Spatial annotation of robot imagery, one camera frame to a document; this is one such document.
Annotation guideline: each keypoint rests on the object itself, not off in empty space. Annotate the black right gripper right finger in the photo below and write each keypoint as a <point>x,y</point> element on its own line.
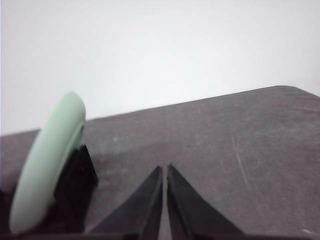
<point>191,216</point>

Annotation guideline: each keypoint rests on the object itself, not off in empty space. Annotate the black dish rack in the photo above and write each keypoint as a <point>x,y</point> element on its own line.
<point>68,207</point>

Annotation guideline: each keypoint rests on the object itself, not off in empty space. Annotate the mint green plate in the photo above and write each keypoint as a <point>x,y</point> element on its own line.
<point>58,142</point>

